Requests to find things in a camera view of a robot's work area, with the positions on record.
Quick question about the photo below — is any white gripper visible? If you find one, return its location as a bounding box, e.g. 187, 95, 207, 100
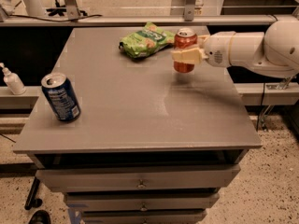
171, 32, 235, 68

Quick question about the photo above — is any red coke can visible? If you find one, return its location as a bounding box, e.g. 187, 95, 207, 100
174, 27, 197, 73

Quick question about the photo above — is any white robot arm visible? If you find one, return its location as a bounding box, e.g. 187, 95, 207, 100
171, 20, 299, 78

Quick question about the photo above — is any blue pepsi can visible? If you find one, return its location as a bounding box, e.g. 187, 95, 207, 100
41, 72, 80, 121

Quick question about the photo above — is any green chip bag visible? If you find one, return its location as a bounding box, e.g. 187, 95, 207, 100
119, 22, 175, 59

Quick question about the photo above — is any top grey drawer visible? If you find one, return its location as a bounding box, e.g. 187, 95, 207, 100
36, 164, 240, 192

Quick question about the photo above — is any grey drawer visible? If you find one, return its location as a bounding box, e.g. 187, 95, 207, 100
64, 191, 219, 212
36, 164, 240, 192
82, 209, 206, 224

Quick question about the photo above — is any middle grey drawer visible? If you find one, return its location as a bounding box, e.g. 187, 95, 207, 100
64, 191, 219, 212

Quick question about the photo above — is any white pump bottle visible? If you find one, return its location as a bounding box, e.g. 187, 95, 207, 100
0, 63, 26, 95

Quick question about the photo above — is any bottom grey drawer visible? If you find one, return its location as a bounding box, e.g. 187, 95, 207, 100
82, 209, 206, 224

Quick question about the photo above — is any black caster wheel leg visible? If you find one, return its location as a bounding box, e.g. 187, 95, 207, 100
24, 177, 43, 210

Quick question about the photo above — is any black shoe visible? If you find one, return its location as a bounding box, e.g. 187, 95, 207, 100
28, 210, 51, 224

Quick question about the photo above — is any right metal bracket post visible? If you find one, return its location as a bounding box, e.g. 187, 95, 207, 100
183, 0, 196, 21

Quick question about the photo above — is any metal bracket post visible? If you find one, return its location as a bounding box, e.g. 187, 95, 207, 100
64, 0, 80, 21
183, 0, 196, 21

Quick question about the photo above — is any left metal bracket post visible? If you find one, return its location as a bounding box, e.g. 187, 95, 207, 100
64, 0, 80, 21

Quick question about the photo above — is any black cable on rail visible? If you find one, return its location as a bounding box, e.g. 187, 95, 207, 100
11, 13, 104, 23

